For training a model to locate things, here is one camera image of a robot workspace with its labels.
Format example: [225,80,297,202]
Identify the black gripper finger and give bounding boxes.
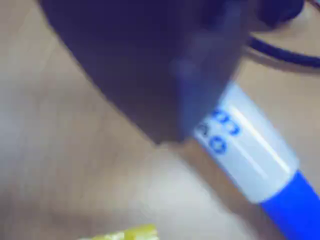
[37,0,254,146]

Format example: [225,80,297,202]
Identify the blue and white marker pen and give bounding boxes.
[192,81,320,240]

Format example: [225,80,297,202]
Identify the yellow stick packet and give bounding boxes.
[84,223,159,240]

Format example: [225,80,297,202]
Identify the black coiled usb cable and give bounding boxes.
[246,0,320,69]

